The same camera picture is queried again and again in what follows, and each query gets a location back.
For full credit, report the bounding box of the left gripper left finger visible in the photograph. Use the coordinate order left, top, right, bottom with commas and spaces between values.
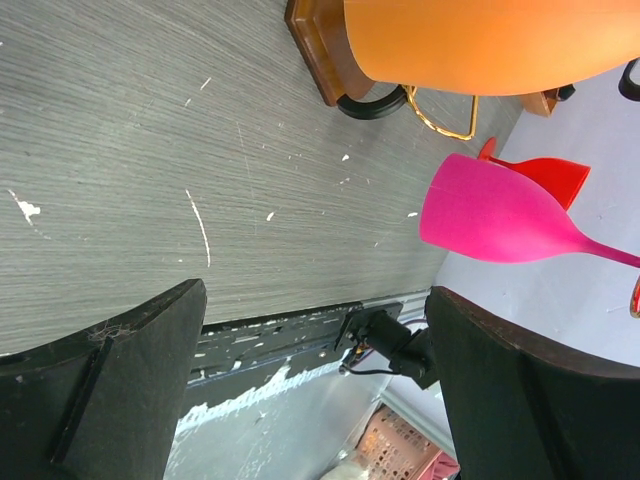
1, 279, 207, 479

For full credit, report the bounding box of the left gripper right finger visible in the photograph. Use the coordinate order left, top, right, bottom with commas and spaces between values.
426, 287, 639, 479

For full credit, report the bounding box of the pink plastic basket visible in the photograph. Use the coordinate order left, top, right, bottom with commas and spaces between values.
356, 405, 460, 479

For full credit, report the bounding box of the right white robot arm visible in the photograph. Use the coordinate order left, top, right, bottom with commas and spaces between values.
333, 304, 438, 390

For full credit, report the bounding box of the pink wine glass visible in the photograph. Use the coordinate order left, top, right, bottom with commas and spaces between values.
419, 153, 639, 268

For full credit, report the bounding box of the red wine glass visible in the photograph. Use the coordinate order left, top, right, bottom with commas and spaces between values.
477, 137, 591, 211

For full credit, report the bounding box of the orange wine glass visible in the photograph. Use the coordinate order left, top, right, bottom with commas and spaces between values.
344, 1, 639, 96

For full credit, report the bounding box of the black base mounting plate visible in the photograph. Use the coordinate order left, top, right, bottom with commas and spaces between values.
187, 302, 373, 388

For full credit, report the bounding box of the gold wire wine glass rack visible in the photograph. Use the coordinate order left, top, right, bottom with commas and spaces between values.
283, 0, 640, 142

